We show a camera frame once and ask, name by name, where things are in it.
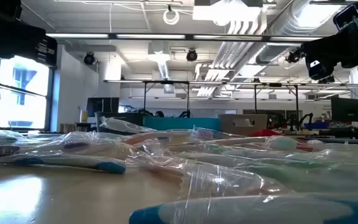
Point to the pale plastic bin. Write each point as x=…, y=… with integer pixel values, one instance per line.
x=261, y=124

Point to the black desk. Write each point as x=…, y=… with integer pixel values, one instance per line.
x=343, y=133

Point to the large bright window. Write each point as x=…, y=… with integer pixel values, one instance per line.
x=26, y=109

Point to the black computer monitor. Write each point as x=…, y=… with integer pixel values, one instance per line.
x=102, y=105
x=348, y=109

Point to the red cloth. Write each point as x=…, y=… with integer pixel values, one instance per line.
x=264, y=133

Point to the dark grey plastic bin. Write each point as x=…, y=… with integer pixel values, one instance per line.
x=135, y=115

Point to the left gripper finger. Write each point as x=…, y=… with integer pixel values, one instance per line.
x=47, y=51

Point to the purple white wrapped toothbrush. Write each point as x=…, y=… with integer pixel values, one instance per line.
x=75, y=145

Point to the blue white wrapped toothbrush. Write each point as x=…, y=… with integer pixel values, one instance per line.
x=73, y=161
x=244, y=211

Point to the black ceiling camera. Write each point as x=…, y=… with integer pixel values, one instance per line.
x=89, y=58
x=191, y=55
x=294, y=57

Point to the pink white wrapped toothbrush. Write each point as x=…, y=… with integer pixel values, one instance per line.
x=204, y=134

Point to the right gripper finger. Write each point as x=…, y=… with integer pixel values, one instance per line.
x=320, y=59

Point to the wooden blocks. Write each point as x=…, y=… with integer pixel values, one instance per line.
x=67, y=127

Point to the person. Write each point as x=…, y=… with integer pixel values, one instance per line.
x=159, y=114

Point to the teal plastic bin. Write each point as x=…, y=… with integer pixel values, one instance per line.
x=182, y=124

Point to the orange toothbrush yellow bristles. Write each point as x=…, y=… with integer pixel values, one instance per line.
x=154, y=136

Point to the long ceiling light strip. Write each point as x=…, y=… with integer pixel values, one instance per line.
x=228, y=37
x=291, y=39
x=76, y=35
x=151, y=36

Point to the yellow cup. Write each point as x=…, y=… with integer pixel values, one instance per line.
x=84, y=116

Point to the blue storage crates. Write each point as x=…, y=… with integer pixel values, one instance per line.
x=317, y=125

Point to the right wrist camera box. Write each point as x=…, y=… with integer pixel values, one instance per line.
x=348, y=18

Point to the black metal rig frame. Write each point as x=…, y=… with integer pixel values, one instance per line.
x=275, y=84
x=166, y=82

